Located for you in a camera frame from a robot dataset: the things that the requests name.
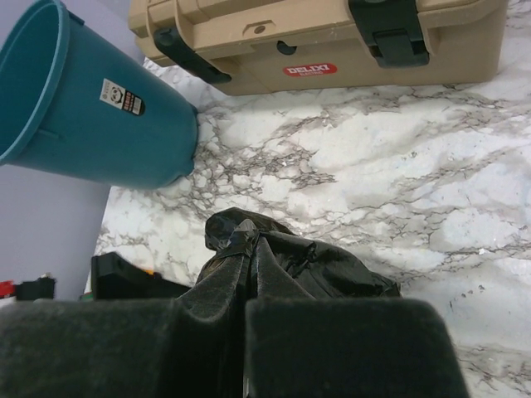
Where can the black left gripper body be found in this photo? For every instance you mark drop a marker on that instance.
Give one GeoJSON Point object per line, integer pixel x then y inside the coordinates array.
{"type": "Point", "coordinates": [112, 278]}

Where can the teal plastic trash bin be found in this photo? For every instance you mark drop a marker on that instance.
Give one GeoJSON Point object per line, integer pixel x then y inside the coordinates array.
{"type": "Point", "coordinates": [73, 104]}

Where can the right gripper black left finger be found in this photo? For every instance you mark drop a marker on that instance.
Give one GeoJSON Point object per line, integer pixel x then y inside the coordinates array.
{"type": "Point", "coordinates": [191, 346]}

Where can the black plastic trash bag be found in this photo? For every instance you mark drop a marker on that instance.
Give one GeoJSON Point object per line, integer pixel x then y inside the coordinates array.
{"type": "Point", "coordinates": [322, 269]}

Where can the tan plastic toolbox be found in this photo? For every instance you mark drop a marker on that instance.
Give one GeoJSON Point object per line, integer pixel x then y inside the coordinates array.
{"type": "Point", "coordinates": [262, 47]}

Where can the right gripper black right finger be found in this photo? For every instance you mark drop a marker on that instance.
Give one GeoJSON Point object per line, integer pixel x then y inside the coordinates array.
{"type": "Point", "coordinates": [299, 346]}

